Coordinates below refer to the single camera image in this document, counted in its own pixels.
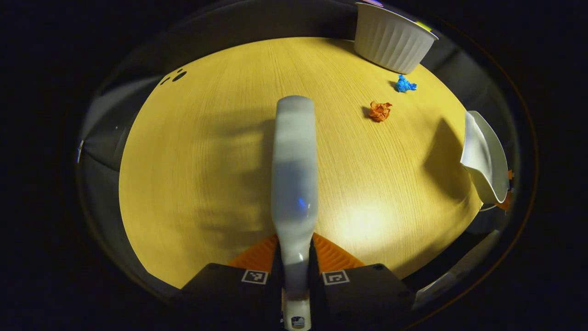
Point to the white ribbed garbage bin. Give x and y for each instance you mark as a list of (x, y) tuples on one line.
[(390, 43)]

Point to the orange paper ball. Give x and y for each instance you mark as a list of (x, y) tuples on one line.
[(380, 111)]

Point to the white dustpan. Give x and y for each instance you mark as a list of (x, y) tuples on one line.
[(487, 161)]

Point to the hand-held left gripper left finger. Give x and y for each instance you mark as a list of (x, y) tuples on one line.
[(229, 289)]

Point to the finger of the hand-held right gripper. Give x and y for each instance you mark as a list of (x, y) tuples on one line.
[(507, 197)]

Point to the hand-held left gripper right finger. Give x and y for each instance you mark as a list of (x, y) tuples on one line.
[(367, 289)]

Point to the blue paper ball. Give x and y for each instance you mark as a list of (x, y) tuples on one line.
[(404, 84)]

